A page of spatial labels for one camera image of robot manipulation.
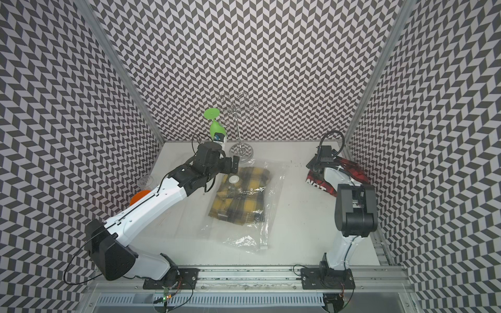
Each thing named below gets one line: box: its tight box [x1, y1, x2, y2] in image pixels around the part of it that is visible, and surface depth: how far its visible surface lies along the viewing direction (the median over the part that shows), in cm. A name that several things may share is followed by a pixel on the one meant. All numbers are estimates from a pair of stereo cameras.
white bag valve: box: [228, 174, 240, 184], surface depth 98 cm
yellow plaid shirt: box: [207, 166, 272, 225], surface depth 91 cm
